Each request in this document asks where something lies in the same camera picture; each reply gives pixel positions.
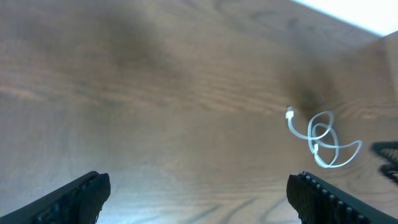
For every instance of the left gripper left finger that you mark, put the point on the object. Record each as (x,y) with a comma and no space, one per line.
(79,201)

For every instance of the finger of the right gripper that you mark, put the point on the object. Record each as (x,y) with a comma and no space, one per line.
(387,151)

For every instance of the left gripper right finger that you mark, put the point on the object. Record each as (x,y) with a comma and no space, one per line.
(318,202)

